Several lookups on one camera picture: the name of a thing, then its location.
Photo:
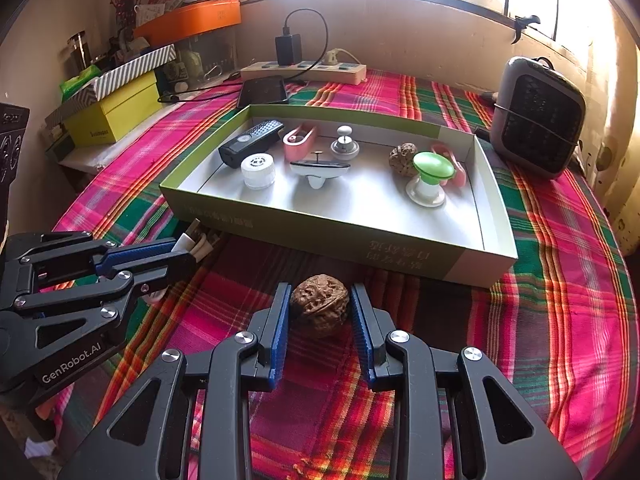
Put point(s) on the white plug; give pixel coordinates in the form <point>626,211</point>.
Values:
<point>331,57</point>

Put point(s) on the beige power strip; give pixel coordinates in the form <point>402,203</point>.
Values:
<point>345,75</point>

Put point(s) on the black window latch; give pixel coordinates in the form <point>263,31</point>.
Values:
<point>525,22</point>

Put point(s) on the person's left hand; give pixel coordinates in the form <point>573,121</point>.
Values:
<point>47,410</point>

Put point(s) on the striped box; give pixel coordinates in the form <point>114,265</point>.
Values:
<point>130,67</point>

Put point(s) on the grey space heater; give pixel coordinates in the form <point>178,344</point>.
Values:
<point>540,120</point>

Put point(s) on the orange box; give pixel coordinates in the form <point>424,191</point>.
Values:
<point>195,20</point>

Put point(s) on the brown walnut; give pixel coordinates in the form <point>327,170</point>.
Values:
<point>320,305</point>
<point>402,160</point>

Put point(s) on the black ribbed device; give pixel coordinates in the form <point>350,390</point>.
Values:
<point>250,142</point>

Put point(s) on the black charger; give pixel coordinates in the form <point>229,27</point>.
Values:
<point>288,50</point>

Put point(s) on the black smartphone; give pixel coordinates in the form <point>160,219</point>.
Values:
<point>262,91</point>

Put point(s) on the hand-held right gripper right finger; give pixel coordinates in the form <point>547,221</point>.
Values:
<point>360,330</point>

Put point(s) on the white bottle cap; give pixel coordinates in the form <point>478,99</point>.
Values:
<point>257,172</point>

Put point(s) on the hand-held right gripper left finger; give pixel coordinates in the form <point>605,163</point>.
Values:
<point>280,330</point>

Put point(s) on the white knob stamp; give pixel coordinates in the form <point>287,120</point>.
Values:
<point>344,147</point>

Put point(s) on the heart print curtain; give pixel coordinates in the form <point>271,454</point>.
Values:
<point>617,170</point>

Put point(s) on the metal cup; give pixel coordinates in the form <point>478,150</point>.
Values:
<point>78,55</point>

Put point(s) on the pink clip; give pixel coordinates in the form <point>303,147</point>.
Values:
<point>459,175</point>
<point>297,150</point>

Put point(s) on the green white cardboard box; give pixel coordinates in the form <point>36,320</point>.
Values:
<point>360,210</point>

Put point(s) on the glass tank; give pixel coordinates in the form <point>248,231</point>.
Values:
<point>210,55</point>

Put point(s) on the black white disc gadget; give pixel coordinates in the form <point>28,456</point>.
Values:
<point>320,167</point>

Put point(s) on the green packet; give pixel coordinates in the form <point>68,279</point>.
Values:
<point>77,81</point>

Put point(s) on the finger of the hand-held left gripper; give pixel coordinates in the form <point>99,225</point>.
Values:
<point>135,255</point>
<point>150,275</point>

